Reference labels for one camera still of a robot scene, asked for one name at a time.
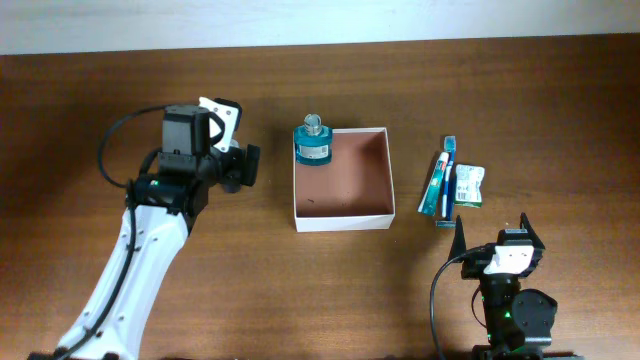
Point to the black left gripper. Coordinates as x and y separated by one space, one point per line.
234 172

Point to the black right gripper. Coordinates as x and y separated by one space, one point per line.
475 264

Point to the blue disposable razor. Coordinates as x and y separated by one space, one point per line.
448 221

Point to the green white soap packet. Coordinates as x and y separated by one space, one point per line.
468 185

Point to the green Colgate toothpaste tube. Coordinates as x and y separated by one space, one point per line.
429 202

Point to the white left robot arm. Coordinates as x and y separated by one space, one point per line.
162 203

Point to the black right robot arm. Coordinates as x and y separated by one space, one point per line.
518 321

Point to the teal mouthwash bottle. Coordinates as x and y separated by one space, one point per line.
313 142

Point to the blue white toothbrush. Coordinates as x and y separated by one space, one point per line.
450 148

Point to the white cardboard box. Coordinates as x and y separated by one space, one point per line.
354 191

